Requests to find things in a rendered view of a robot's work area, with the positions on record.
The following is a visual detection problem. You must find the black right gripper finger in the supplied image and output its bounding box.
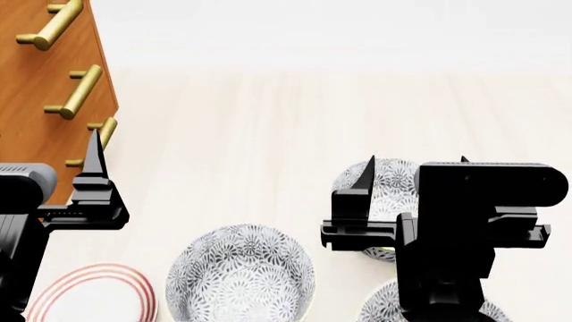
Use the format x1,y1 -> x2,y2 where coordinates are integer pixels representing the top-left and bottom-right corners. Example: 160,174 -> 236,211
332,154 -> 377,223
461,156 -> 539,225

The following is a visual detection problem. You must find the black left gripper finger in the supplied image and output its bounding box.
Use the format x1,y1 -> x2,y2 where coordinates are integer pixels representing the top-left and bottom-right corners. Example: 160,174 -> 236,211
71,129 -> 118,204

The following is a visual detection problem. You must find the white plate with red rings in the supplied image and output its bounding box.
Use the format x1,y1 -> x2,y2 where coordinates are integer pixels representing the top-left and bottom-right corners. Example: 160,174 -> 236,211
24,263 -> 159,322

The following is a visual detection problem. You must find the wooden drawer cabinet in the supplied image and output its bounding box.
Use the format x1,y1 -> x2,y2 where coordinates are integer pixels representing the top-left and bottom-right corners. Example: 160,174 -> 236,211
0,0 -> 121,223

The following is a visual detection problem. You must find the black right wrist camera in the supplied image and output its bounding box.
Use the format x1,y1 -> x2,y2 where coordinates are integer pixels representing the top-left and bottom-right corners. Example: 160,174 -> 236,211
414,160 -> 570,216

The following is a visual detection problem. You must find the brass bar handle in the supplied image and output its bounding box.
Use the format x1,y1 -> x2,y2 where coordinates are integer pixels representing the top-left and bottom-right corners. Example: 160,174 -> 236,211
65,116 -> 119,168
16,0 -> 85,52
43,64 -> 105,121

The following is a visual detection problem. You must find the grey and black left wrist camera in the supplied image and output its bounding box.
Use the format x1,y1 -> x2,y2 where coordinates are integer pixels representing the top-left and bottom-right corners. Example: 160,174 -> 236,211
0,162 -> 59,207

